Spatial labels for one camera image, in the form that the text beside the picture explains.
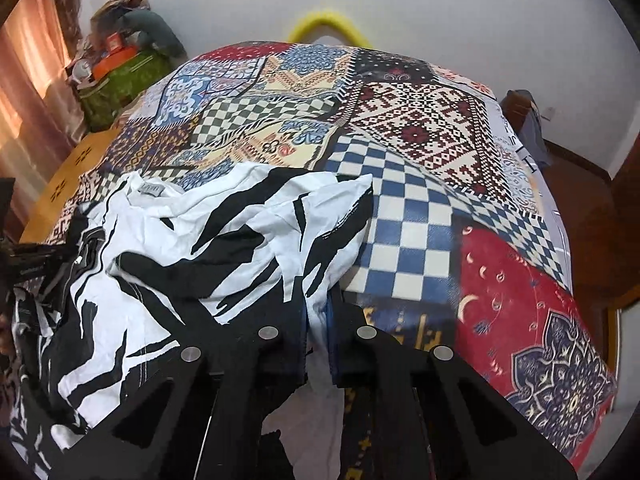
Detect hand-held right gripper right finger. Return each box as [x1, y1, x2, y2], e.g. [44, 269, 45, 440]
[327, 287, 578, 480]

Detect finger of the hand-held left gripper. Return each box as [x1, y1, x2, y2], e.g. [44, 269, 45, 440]
[0, 240, 83, 286]

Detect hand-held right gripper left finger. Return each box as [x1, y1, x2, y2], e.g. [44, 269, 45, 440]
[47, 305, 308, 480]

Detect black and white shirt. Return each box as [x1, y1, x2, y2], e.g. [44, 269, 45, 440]
[10, 162, 376, 480]

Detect dark clothes on chair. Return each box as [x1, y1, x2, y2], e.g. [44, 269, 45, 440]
[505, 89, 554, 171]

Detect pink brown curtain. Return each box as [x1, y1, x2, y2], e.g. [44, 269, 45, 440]
[0, 0, 90, 181]

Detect green fabric bag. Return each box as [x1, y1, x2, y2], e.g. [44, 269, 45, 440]
[79, 50, 173, 133]

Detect pile of household clutter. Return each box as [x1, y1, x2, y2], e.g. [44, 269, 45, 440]
[65, 0, 151, 88]

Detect grey garment on clutter pile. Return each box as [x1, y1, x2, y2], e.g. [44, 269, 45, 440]
[120, 9, 189, 58]

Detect patchwork printed blanket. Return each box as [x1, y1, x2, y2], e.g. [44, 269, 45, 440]
[20, 40, 620, 480]

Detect brown wooden furniture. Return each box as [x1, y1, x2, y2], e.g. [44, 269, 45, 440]
[500, 95, 640, 308]

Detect yellow foam tube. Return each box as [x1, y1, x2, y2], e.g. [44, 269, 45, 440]
[287, 7, 373, 48]

